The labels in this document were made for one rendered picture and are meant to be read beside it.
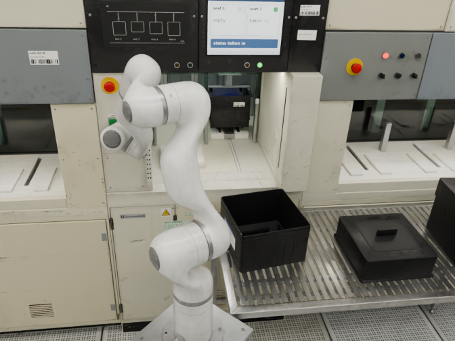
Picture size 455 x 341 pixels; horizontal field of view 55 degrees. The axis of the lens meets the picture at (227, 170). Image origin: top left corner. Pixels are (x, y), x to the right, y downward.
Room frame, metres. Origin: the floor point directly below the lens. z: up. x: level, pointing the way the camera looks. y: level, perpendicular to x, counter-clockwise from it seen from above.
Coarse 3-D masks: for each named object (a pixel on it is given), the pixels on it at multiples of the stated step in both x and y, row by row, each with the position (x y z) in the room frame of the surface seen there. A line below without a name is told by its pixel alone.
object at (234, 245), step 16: (256, 192) 1.55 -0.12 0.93; (272, 192) 1.57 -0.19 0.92; (224, 208) 1.44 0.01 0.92; (240, 208) 1.53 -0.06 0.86; (256, 208) 1.55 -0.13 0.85; (272, 208) 1.58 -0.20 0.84; (288, 208) 1.51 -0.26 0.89; (240, 224) 1.53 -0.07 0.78; (256, 224) 1.55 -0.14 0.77; (272, 224) 1.55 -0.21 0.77; (288, 224) 1.49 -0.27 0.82; (304, 224) 1.37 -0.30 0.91; (240, 240) 1.25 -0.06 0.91; (256, 240) 1.26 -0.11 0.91; (272, 240) 1.28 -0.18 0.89; (288, 240) 1.30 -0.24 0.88; (304, 240) 1.32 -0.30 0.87; (240, 256) 1.25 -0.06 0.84; (256, 256) 1.26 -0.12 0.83; (272, 256) 1.28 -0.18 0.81; (288, 256) 1.31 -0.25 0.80; (304, 256) 1.33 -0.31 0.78; (240, 272) 1.25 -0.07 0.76
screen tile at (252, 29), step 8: (248, 8) 1.68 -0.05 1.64; (256, 8) 1.68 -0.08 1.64; (264, 8) 1.68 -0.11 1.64; (272, 8) 1.69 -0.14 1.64; (280, 8) 1.69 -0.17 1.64; (248, 16) 1.68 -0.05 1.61; (256, 16) 1.68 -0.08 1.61; (264, 16) 1.69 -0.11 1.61; (272, 16) 1.69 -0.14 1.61; (248, 24) 1.68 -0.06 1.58; (256, 24) 1.68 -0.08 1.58; (264, 24) 1.69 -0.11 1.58; (272, 24) 1.69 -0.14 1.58; (248, 32) 1.68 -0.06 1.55; (256, 32) 1.68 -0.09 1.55; (264, 32) 1.69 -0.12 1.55; (272, 32) 1.69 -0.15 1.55
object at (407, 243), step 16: (352, 224) 1.45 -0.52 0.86; (368, 224) 1.45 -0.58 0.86; (384, 224) 1.46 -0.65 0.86; (400, 224) 1.46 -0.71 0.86; (352, 240) 1.35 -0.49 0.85; (368, 240) 1.35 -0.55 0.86; (384, 240) 1.35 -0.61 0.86; (400, 240) 1.35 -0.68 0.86; (416, 240) 1.36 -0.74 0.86; (352, 256) 1.33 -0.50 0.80; (368, 256) 1.25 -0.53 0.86; (384, 256) 1.25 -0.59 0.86; (400, 256) 1.26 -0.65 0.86; (416, 256) 1.26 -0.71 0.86; (432, 256) 1.27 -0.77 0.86; (368, 272) 1.23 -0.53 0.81; (384, 272) 1.24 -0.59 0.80; (400, 272) 1.25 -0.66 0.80; (416, 272) 1.26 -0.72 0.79; (432, 272) 1.27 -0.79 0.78
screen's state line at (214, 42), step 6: (216, 42) 1.66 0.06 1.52; (222, 42) 1.66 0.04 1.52; (228, 42) 1.67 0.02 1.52; (234, 42) 1.67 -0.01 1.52; (240, 42) 1.67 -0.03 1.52; (246, 42) 1.68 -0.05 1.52; (252, 42) 1.68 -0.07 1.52; (258, 42) 1.68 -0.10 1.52; (264, 42) 1.69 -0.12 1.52; (270, 42) 1.69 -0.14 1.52; (276, 42) 1.69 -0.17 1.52
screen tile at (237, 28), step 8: (216, 8) 1.66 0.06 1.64; (224, 8) 1.66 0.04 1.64; (232, 8) 1.67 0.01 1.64; (216, 16) 1.66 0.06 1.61; (224, 16) 1.66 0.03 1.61; (232, 16) 1.67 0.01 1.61; (240, 16) 1.67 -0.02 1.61; (216, 24) 1.66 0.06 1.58; (224, 24) 1.66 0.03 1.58; (232, 24) 1.67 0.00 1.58; (240, 24) 1.67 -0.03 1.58; (216, 32) 1.66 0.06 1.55; (224, 32) 1.66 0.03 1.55; (232, 32) 1.67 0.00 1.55; (240, 32) 1.67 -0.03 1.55
